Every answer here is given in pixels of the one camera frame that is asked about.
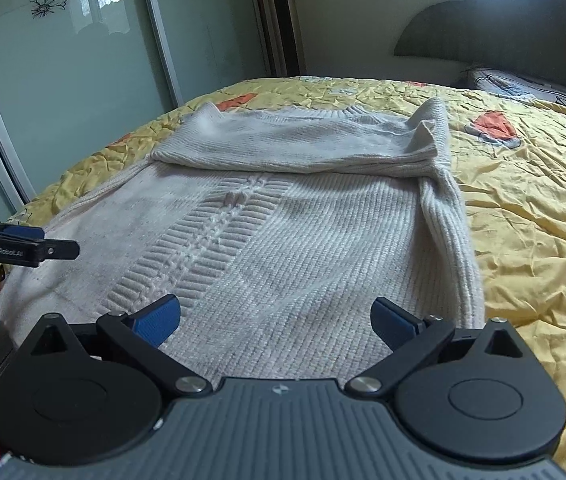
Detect grey padded headboard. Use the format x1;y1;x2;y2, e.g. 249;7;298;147
393;0;566;111

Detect white knit sweater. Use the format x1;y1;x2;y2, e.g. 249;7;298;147
0;96;486;386

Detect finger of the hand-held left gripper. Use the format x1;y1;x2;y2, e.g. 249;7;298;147
37;240;80;262
0;219;46;242

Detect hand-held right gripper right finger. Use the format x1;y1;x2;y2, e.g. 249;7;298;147
345;297;528;399

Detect gold tower air conditioner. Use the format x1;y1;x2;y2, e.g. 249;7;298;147
261;0;308;77

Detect glass sliding wardrobe door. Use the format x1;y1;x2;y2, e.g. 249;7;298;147
138;0;272;111
0;0;184;221

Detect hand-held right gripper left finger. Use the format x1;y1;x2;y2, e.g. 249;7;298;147
25;293;212;399

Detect yellow printed bedspread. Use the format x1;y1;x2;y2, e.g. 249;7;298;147
5;76;566;480

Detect printed pillow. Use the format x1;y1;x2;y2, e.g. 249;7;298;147
465;66;566;111

